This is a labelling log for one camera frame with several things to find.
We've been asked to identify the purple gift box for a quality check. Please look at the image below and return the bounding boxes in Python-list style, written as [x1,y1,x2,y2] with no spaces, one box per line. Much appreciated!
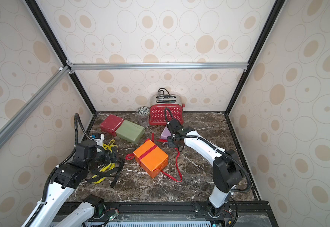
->
[160,126,172,141]

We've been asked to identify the red ribbon bow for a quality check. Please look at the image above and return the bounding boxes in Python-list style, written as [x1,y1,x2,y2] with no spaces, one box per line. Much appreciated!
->
[125,133,183,183]

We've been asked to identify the yellow ribbon of red box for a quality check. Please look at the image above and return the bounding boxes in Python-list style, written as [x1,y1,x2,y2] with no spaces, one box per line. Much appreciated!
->
[92,139,118,184]

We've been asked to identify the orange gift box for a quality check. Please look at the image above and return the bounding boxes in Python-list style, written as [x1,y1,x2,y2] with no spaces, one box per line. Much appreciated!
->
[133,140,169,178]

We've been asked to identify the black printed ribbon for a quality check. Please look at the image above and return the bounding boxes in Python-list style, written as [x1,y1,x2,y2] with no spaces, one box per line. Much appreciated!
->
[86,159,125,188]

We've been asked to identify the red gift box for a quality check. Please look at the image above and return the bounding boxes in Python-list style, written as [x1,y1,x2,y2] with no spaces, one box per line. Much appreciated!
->
[99,114,124,137]

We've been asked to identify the green gift box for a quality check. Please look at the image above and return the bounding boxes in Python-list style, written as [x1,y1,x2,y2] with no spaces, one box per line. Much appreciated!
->
[115,120,145,144]

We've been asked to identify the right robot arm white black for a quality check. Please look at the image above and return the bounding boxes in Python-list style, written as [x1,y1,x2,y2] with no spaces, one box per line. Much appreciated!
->
[167,119,252,215]

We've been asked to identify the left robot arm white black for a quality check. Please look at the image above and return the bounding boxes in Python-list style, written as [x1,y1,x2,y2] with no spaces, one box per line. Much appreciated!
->
[23,141,124,227]

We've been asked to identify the red polka dot toaster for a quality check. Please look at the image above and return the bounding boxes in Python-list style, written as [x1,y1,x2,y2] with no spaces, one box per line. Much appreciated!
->
[149,95,185,125]

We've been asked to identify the clear plastic cup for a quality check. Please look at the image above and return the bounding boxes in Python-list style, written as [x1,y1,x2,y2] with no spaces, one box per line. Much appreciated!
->
[138,114,150,129]

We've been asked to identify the patterned ceramic bowl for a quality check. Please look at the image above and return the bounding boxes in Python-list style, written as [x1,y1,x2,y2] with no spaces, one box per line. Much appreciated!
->
[136,107,150,116]

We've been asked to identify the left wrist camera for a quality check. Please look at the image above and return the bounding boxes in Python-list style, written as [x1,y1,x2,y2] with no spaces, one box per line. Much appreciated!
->
[91,132,105,147]

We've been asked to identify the horizontal aluminium frame bar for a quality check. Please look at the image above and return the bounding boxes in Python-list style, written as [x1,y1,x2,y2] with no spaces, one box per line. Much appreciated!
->
[69,62,248,70]

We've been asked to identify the left aluminium frame bar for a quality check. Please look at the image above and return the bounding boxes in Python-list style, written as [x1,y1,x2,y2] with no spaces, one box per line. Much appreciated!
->
[0,66,69,149]

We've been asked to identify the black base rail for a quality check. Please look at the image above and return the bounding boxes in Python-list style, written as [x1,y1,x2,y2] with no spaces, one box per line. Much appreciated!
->
[103,201,274,219]

